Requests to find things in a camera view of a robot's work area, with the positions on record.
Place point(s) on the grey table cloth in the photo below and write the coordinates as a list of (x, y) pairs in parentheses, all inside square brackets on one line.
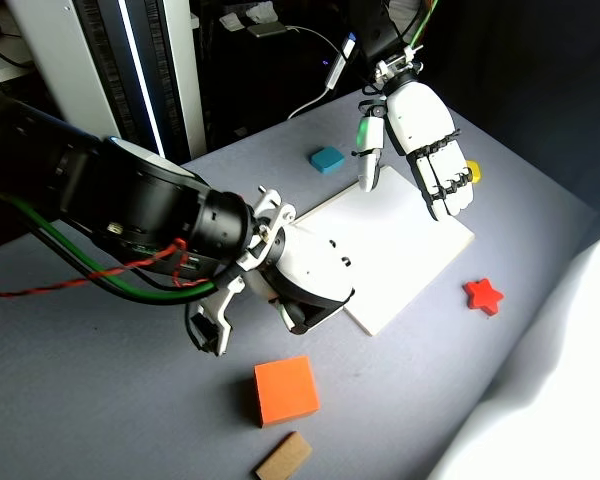
[(105, 380)]

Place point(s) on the teal rounded block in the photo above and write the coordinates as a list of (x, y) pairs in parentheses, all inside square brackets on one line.
[(326, 160)]

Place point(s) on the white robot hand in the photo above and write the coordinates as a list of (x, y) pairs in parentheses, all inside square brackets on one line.
[(420, 125), (315, 275)]

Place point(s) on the red star block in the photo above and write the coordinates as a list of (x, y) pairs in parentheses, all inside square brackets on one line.
[(482, 296)]

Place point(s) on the yellow block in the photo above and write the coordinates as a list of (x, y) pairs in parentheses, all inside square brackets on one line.
[(475, 172)]

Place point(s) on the orange cube block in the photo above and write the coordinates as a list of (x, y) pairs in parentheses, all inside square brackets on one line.
[(286, 390)]

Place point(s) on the white usb adapter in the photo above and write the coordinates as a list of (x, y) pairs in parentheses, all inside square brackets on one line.
[(341, 60)]

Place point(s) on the white tower cabinet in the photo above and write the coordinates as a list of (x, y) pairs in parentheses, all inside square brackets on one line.
[(80, 60)]

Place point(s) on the grey power bank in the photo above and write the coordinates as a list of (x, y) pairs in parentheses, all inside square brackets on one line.
[(266, 29)]

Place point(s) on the white board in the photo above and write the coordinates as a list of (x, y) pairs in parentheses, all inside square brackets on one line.
[(395, 240)]

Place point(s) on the tan wooden block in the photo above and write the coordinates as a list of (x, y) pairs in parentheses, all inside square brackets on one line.
[(282, 460)]

